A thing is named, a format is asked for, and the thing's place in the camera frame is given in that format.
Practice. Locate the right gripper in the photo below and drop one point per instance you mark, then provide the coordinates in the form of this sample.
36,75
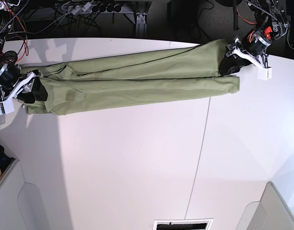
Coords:
10,76

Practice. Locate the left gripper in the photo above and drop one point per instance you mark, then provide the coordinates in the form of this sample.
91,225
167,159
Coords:
249,50

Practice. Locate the green t-shirt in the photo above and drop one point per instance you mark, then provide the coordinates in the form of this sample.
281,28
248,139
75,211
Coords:
134,79

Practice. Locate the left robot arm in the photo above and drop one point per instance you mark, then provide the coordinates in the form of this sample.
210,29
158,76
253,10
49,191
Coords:
270,24

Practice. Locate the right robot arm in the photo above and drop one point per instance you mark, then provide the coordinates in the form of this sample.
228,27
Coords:
10,11

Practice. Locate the white power strip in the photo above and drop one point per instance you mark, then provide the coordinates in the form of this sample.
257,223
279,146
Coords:
87,7

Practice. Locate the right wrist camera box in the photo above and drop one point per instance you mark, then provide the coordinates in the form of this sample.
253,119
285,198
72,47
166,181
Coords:
6,107

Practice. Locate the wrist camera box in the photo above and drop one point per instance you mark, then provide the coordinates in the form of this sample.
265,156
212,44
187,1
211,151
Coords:
6,107
264,73

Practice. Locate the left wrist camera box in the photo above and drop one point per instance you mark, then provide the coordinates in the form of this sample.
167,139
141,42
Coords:
264,73

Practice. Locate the aluminium table leg post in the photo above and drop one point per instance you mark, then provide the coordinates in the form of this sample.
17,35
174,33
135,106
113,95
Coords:
141,25

